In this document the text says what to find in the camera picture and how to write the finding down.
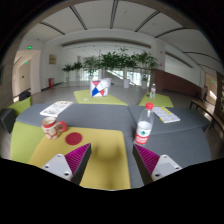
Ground white printed magazine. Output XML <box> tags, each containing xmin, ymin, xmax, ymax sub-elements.
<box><xmin>39</xmin><ymin>100</ymin><xmax>74</xmax><ymax>118</ymax></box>

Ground black chair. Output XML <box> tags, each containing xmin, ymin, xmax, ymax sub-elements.
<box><xmin>18</xmin><ymin>90</ymin><xmax>32</xmax><ymax>102</ymax></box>

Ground wooden shelf unit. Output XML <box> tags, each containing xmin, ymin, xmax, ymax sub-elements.
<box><xmin>214</xmin><ymin>71</ymin><xmax>224</xmax><ymax>118</ymax></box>

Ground long wooden bench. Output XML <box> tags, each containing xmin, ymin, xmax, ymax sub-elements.
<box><xmin>189</xmin><ymin>98</ymin><xmax>224</xmax><ymax>134</ymax></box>

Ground lime green seat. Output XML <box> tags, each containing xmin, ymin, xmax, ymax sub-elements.
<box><xmin>8</xmin><ymin>96</ymin><xmax>34</xmax><ymax>118</ymax></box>

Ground group of potted plants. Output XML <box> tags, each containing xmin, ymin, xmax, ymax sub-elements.
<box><xmin>61</xmin><ymin>47</ymin><xmax>159</xmax><ymax>90</ymax></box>

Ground white cube red blue triangles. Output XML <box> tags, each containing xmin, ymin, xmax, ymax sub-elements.
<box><xmin>89</xmin><ymin>79</ymin><xmax>109</xmax><ymax>98</ymax></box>

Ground clear water bottle red cap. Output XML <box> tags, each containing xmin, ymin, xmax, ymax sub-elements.
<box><xmin>133</xmin><ymin>102</ymin><xmax>155</xmax><ymax>146</ymax></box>

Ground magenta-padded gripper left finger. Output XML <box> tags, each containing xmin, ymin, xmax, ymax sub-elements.
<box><xmin>40</xmin><ymin>142</ymin><xmax>93</xmax><ymax>186</ymax></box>

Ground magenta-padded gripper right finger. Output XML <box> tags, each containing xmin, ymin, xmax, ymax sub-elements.
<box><xmin>131</xmin><ymin>143</ymin><xmax>184</xmax><ymax>186</ymax></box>

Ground small clear water bottle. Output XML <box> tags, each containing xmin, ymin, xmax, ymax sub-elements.
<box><xmin>149</xmin><ymin>83</ymin><xmax>157</xmax><ymax>100</ymax></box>

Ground yellow-edged open booklet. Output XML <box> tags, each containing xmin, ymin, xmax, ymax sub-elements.
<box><xmin>152</xmin><ymin>106</ymin><xmax>181</xmax><ymax>124</ymax></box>

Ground flat round red coaster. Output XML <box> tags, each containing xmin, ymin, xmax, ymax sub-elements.
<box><xmin>65</xmin><ymin>131</ymin><xmax>83</xmax><ymax>146</ymax></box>

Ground dark grey seat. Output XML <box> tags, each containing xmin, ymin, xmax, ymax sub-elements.
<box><xmin>0</xmin><ymin>107</ymin><xmax>17</xmax><ymax>134</ymax></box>

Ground framed wall picture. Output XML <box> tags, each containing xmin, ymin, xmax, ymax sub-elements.
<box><xmin>48</xmin><ymin>53</ymin><xmax>58</xmax><ymax>65</ymax></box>

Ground red floral mug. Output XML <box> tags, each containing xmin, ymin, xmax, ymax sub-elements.
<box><xmin>40</xmin><ymin>116</ymin><xmax>68</xmax><ymax>140</ymax></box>

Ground person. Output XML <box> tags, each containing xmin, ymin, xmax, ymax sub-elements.
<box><xmin>202</xmin><ymin>85</ymin><xmax>210</xmax><ymax>102</ymax></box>

